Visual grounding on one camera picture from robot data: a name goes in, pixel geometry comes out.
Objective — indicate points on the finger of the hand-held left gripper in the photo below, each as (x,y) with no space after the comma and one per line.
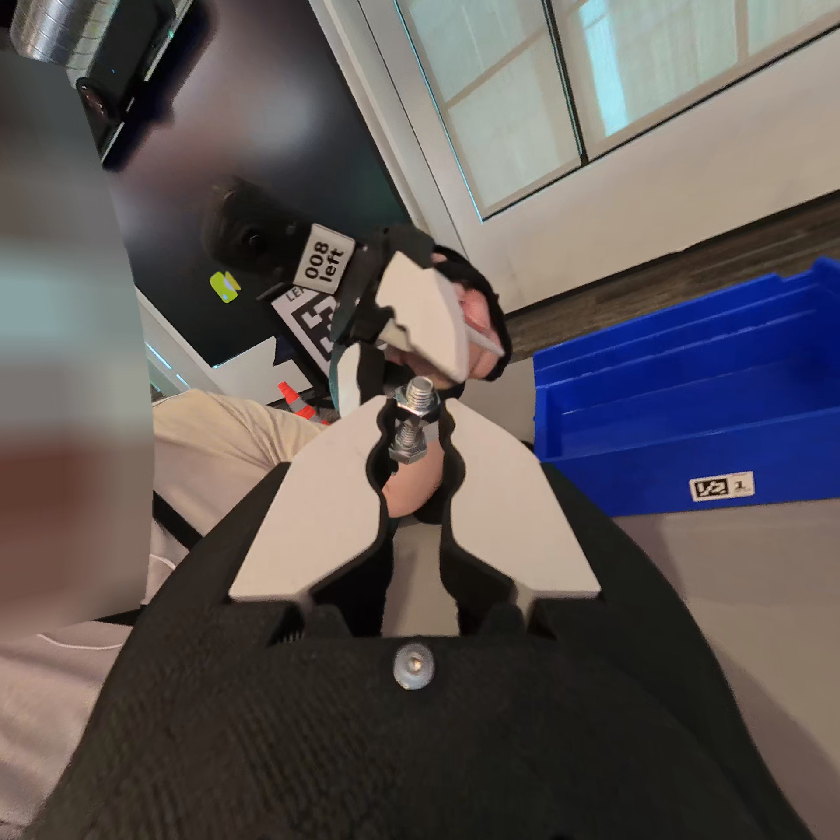
(349,380)
(426,308)

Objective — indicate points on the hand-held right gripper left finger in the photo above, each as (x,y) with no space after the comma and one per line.
(308,525)

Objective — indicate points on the person's left hand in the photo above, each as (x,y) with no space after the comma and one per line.
(482,328)

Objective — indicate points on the large dark wall screen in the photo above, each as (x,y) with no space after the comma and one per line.
(262,131)

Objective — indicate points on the blue plastic bin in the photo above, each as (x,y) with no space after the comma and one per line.
(656,407)

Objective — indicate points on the large grid window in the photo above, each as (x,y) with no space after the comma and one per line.
(656,65)

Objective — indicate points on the silver hex nut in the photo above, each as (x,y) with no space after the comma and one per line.
(417,412)

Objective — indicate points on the silver hex bolt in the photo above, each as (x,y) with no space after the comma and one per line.
(408,433)

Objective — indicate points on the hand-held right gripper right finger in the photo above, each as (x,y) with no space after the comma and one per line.
(518,525)

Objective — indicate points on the black framed marker sign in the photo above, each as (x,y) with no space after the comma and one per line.
(315,328)

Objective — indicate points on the orange traffic cone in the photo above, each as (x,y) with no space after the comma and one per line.
(298,401)

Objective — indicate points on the black conference camera bar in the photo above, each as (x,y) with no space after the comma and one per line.
(124,65)

